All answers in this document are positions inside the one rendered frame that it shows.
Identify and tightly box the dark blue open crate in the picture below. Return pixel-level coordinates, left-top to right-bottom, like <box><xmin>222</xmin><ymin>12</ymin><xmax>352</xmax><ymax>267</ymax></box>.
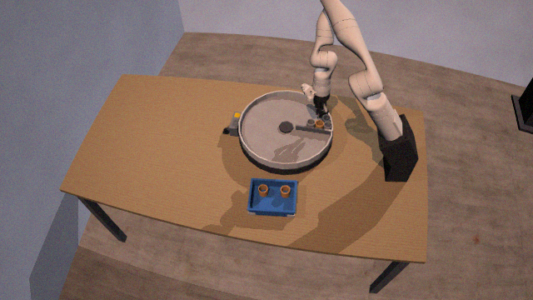
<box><xmin>247</xmin><ymin>178</ymin><xmax>296</xmax><ymax>218</ymax></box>

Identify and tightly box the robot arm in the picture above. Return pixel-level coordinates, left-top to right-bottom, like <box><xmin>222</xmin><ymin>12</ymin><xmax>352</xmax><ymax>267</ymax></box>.
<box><xmin>301</xmin><ymin>0</ymin><xmax>402</xmax><ymax>141</ymax></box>

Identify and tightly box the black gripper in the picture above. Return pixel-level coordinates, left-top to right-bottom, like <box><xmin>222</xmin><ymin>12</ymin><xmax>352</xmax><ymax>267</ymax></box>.
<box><xmin>313</xmin><ymin>94</ymin><xmax>330</xmax><ymax>118</ymax></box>

